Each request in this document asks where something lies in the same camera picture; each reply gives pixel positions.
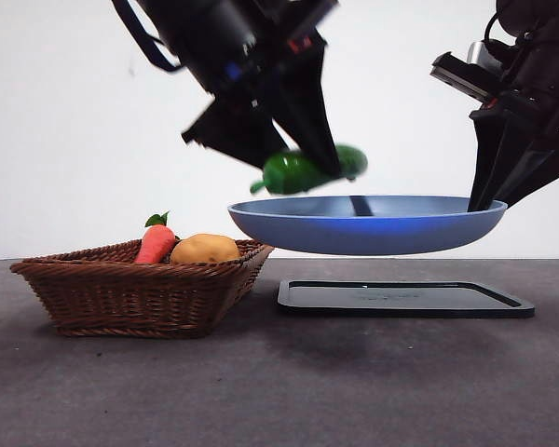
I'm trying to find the green pepper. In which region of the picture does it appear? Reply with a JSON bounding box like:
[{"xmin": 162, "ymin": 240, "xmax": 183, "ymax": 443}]
[{"xmin": 250, "ymin": 143, "xmax": 369, "ymax": 196}]

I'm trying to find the blue round plate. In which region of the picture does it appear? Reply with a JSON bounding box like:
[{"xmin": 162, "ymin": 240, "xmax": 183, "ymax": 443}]
[{"xmin": 227, "ymin": 194, "xmax": 509, "ymax": 256}]

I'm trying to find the tan potato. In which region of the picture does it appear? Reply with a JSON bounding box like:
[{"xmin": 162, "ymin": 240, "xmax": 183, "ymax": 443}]
[{"xmin": 170, "ymin": 233, "xmax": 240, "ymax": 265}]

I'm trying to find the black rectangular tray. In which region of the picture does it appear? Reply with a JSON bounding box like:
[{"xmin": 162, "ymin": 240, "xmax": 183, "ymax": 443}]
[{"xmin": 277, "ymin": 278, "xmax": 537, "ymax": 320}]

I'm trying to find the orange carrot with green leaves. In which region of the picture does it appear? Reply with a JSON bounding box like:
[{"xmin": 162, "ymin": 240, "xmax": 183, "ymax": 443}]
[{"xmin": 133, "ymin": 210, "xmax": 177, "ymax": 265}]

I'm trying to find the brown wicker basket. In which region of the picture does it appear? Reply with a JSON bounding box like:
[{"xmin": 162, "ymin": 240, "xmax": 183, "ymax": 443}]
[{"xmin": 9, "ymin": 238, "xmax": 275, "ymax": 340}]

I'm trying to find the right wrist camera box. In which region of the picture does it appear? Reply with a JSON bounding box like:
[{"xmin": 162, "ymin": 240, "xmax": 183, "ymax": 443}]
[{"xmin": 429, "ymin": 40, "xmax": 507, "ymax": 102}]

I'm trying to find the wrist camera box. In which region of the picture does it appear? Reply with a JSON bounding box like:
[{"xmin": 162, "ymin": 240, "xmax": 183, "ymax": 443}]
[
  {"xmin": 181, "ymin": 99, "xmax": 290, "ymax": 171},
  {"xmin": 429, "ymin": 40, "xmax": 507, "ymax": 102}
]

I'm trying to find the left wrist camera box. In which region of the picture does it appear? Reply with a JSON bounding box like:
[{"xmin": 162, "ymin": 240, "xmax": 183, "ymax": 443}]
[{"xmin": 181, "ymin": 99, "xmax": 290, "ymax": 171}]

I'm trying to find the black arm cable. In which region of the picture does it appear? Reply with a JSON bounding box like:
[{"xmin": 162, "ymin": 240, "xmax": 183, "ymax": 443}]
[{"xmin": 110, "ymin": 0, "xmax": 184, "ymax": 74}]

